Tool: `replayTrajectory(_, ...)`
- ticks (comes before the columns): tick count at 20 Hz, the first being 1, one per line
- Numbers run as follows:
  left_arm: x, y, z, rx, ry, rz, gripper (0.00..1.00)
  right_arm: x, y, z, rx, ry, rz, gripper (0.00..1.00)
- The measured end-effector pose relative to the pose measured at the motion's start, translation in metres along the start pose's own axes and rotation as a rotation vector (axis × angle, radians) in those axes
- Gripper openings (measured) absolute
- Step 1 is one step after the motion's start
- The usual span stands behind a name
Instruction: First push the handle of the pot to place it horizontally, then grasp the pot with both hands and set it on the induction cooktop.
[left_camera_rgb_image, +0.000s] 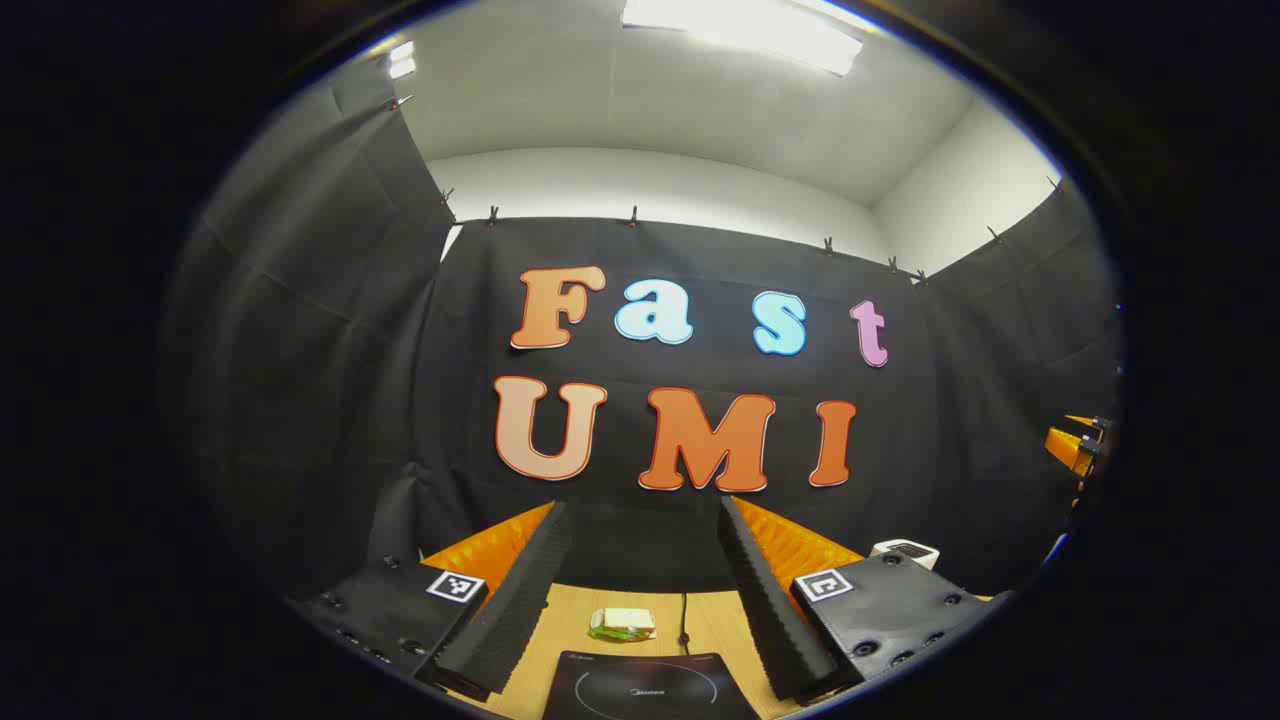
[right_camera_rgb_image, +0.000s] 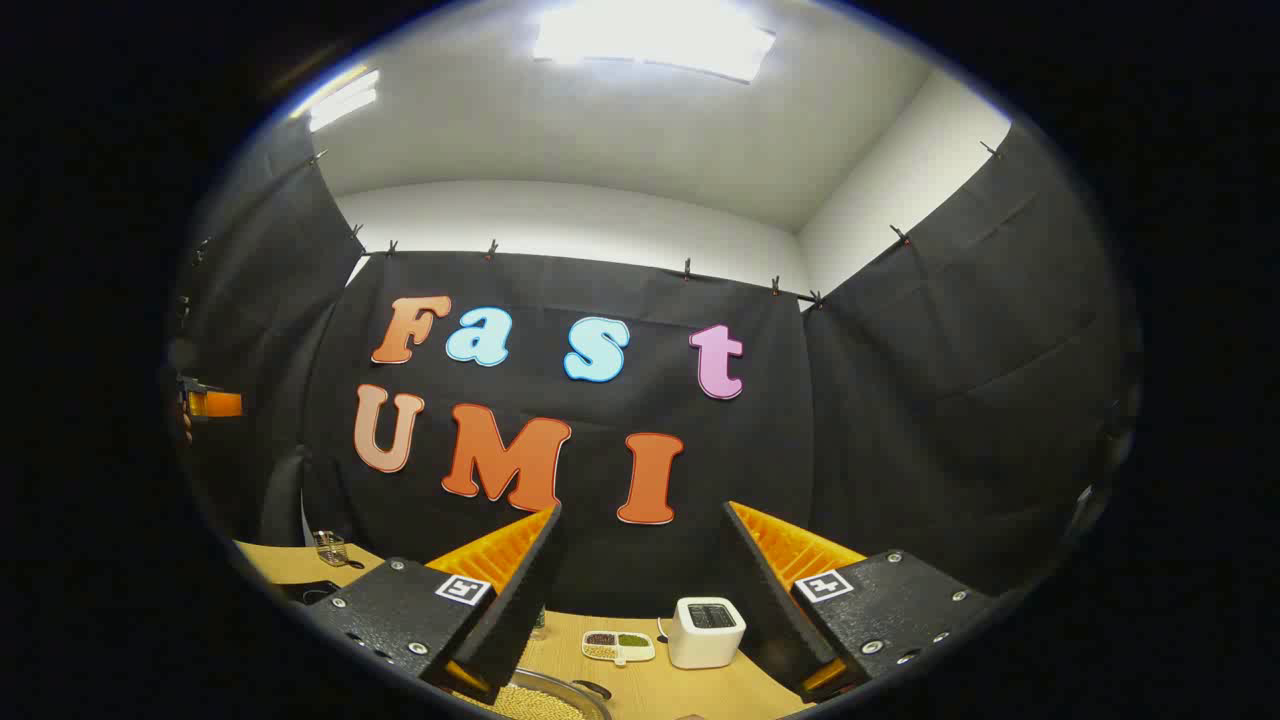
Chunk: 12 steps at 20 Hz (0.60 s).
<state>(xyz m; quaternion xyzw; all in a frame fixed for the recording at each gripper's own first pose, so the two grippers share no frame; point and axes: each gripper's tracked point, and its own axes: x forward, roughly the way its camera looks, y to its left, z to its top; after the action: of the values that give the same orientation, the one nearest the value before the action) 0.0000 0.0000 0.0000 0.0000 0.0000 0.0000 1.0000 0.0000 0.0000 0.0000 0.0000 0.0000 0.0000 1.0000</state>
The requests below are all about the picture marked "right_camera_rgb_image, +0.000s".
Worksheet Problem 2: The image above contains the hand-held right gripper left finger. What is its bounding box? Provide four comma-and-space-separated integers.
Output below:
305, 503, 563, 704

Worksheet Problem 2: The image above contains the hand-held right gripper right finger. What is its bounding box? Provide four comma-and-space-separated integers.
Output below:
722, 500, 996, 701

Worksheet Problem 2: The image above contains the steel pot with black handles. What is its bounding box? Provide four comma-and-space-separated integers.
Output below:
455, 668, 613, 720

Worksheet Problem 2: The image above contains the pile of soybeans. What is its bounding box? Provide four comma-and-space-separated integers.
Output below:
490, 683, 586, 720

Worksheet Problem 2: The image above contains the black induction cooktop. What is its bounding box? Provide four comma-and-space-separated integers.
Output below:
272, 580, 343, 607

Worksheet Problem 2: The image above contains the small white box appliance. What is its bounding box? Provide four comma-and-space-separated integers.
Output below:
667, 597, 747, 669

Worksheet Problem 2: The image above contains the white divided dish of beans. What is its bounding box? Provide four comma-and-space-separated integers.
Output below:
582, 630, 656, 667

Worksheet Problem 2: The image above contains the black backdrop cloth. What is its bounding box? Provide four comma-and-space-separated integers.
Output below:
165, 115, 1141, 621

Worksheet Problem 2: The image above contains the row of black clips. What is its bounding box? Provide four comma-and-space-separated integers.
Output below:
190, 140, 1001, 311

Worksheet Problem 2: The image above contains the ceiling light panel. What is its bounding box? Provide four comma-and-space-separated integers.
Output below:
533, 0, 777, 84
305, 68, 381, 133

